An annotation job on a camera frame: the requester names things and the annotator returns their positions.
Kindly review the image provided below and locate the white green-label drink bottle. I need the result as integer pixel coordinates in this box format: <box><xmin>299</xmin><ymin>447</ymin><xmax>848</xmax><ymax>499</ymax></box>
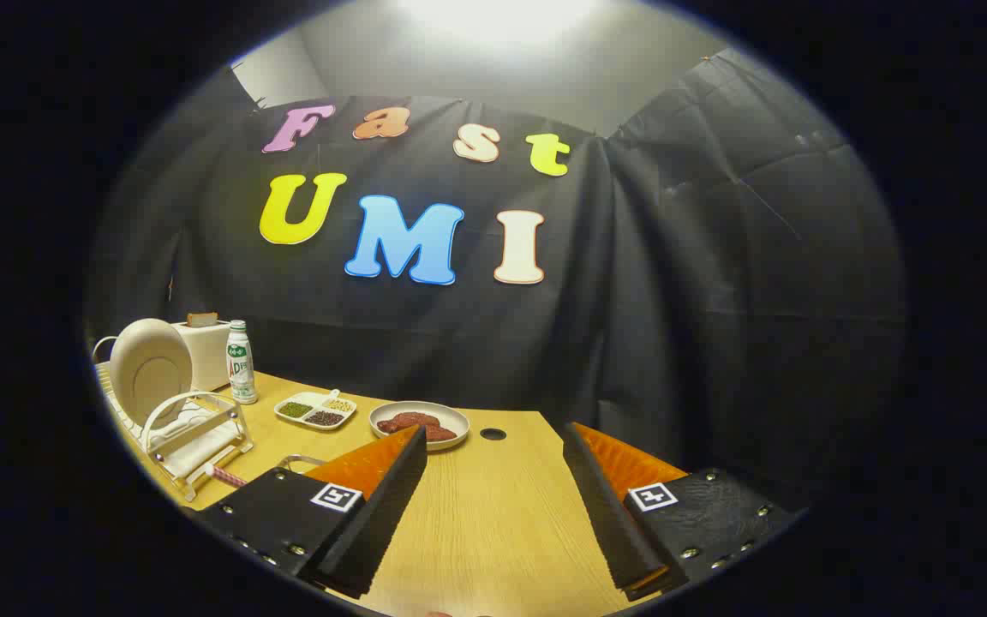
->
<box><xmin>226</xmin><ymin>320</ymin><xmax>260</xmax><ymax>404</ymax></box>

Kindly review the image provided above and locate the white wire dish rack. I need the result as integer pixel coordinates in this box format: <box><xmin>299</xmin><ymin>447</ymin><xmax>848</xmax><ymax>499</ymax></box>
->
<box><xmin>93</xmin><ymin>336</ymin><xmax>254</xmax><ymax>503</ymax></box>

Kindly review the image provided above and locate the white divided dish with beans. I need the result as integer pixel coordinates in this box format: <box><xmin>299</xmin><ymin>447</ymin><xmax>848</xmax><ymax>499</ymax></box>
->
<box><xmin>274</xmin><ymin>390</ymin><xmax>358</xmax><ymax>431</ymax></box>

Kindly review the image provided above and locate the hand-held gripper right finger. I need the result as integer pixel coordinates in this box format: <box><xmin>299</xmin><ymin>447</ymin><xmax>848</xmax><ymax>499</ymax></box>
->
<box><xmin>562</xmin><ymin>421</ymin><xmax>805</xmax><ymax>603</ymax></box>

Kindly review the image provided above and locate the white toaster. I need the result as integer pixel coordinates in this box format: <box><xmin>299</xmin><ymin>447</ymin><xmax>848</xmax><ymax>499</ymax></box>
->
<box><xmin>170</xmin><ymin>319</ymin><xmax>233</xmax><ymax>393</ymax></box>

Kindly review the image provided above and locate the black backdrop cloth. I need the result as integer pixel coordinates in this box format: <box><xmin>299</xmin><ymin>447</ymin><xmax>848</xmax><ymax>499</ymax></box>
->
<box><xmin>87</xmin><ymin>47</ymin><xmax>910</xmax><ymax>515</ymax></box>

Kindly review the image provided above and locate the white round plate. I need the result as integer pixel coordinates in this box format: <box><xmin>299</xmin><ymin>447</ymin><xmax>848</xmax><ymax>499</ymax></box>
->
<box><xmin>110</xmin><ymin>319</ymin><xmax>194</xmax><ymax>428</ymax></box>

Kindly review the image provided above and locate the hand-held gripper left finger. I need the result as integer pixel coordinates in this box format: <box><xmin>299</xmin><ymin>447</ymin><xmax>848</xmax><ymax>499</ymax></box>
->
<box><xmin>194</xmin><ymin>424</ymin><xmax>428</xmax><ymax>601</ymax></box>

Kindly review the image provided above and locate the grey plate with meat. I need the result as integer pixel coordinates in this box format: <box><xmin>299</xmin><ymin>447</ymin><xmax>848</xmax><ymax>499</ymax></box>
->
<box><xmin>369</xmin><ymin>400</ymin><xmax>470</xmax><ymax>452</ymax></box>

